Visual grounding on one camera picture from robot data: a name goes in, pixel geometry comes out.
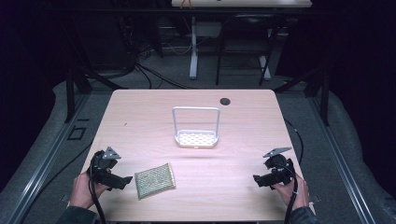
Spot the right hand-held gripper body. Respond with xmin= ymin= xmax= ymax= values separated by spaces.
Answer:
xmin=262 ymin=147 xmax=296 ymax=188

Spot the black cable beside table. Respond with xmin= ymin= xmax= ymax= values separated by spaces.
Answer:
xmin=284 ymin=119 xmax=304 ymax=166

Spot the white sponge rack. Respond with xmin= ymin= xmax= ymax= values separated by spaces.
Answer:
xmin=171 ymin=105 xmax=221 ymax=150

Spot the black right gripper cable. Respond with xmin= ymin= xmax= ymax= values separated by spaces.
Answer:
xmin=274 ymin=162 xmax=300 ymax=224

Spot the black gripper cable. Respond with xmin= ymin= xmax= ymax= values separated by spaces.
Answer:
xmin=88 ymin=166 xmax=107 ymax=224
xmin=274 ymin=162 xmax=300 ymax=224

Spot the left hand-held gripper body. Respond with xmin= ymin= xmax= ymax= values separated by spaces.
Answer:
xmin=88 ymin=146 xmax=122 ymax=187

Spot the black metal stand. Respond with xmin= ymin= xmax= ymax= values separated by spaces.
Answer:
xmin=274 ymin=59 xmax=332 ymax=127
xmin=60 ymin=18 xmax=129 ymax=124

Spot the person's left hand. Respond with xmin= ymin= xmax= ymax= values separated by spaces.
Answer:
xmin=68 ymin=171 xmax=110 ymax=210

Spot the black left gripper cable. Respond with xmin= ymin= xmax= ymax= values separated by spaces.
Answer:
xmin=88 ymin=166 xmax=107 ymax=224

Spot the black chair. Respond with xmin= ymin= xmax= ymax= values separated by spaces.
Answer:
xmin=215 ymin=12 xmax=279 ymax=87

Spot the green mesh sponge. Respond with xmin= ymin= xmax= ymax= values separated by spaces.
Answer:
xmin=134 ymin=161 xmax=177 ymax=201

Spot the aluminium floor rail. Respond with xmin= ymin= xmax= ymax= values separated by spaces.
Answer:
xmin=6 ymin=92 xmax=92 ymax=224
xmin=311 ymin=96 xmax=377 ymax=224

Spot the bundle of floor cables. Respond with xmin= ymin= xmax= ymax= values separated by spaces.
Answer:
xmin=118 ymin=12 xmax=200 ymax=91

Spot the white background table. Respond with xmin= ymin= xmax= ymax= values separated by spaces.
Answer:
xmin=170 ymin=0 xmax=313 ymax=80

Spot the person's right hand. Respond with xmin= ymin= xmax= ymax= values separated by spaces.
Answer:
xmin=271 ymin=173 xmax=310 ymax=212

